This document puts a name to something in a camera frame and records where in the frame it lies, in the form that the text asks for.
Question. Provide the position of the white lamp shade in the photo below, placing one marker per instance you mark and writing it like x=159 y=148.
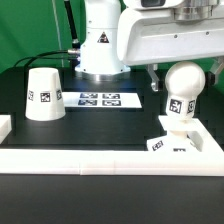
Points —
x=44 y=95

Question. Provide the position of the white marker sheet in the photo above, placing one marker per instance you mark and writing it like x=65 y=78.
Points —
x=101 y=100

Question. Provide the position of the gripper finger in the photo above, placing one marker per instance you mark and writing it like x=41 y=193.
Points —
x=154 y=78
x=216 y=69

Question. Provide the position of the black robot cable post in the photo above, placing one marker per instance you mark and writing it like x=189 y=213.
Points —
x=75 y=41

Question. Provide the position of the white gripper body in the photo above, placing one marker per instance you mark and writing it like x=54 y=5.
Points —
x=154 y=36

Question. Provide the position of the white U-shaped fence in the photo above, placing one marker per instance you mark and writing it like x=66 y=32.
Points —
x=207 y=160

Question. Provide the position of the white lamp base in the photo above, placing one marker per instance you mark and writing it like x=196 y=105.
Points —
x=176 y=138

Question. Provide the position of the white lamp bulb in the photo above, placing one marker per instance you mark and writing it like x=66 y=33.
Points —
x=184 y=81

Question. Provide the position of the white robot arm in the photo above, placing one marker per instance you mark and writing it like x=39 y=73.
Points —
x=98 y=54

